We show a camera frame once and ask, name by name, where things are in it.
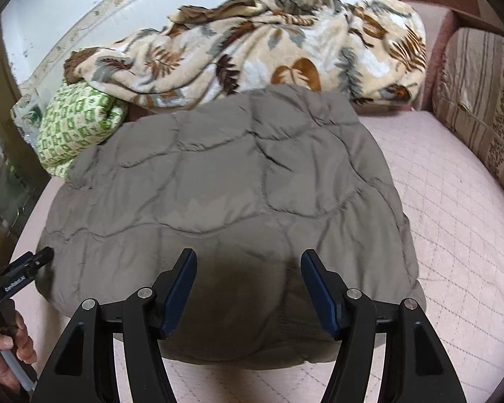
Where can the pink upholstered bed frame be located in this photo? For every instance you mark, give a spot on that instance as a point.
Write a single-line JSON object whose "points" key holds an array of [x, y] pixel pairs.
{"points": [[428, 4]]}

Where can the leaf print fleece blanket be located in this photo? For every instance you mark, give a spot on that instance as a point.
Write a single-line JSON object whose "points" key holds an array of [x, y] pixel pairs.
{"points": [[256, 50]]}

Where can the striped floral cushion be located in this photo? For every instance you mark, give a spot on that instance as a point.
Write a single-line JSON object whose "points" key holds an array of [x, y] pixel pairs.
{"points": [[479, 92]]}

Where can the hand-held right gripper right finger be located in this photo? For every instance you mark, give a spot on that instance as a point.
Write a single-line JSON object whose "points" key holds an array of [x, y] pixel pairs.
{"points": [[319, 289]]}

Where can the wooden door with glass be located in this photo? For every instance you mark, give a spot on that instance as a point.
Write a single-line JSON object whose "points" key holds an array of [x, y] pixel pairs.
{"points": [[0, 155]]}

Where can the clear plastic bag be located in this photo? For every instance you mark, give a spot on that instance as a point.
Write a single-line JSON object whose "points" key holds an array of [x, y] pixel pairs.
{"points": [[25, 113]]}

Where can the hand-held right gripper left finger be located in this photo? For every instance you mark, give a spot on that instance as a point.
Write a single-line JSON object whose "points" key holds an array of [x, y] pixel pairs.
{"points": [[180, 289]]}

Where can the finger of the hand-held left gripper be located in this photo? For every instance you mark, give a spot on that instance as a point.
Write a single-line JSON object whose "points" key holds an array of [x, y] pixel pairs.
{"points": [[25, 266]]}

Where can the green patterned cloth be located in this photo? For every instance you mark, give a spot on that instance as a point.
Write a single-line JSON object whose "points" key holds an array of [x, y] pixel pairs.
{"points": [[75, 121]]}

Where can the grey quilted jacket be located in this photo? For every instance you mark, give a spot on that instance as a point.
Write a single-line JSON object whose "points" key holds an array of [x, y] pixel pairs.
{"points": [[235, 176]]}

